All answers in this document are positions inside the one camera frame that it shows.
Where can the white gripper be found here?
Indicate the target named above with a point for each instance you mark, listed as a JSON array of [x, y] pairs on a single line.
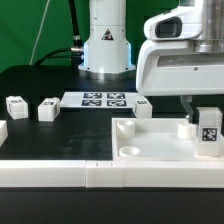
[[173, 68]]

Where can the white square tabletop part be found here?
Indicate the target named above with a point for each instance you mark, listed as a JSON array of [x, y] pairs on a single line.
[[163, 139]]

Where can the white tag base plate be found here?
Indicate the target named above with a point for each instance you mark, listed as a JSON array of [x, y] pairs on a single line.
[[101, 100]]

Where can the white front fence rail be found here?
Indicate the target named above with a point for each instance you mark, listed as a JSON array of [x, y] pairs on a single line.
[[111, 174]]

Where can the white fence rail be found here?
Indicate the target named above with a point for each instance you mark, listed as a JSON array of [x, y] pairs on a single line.
[[3, 131], [111, 174]]

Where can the white left fence rail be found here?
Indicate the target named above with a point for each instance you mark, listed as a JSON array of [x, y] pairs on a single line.
[[3, 131]]

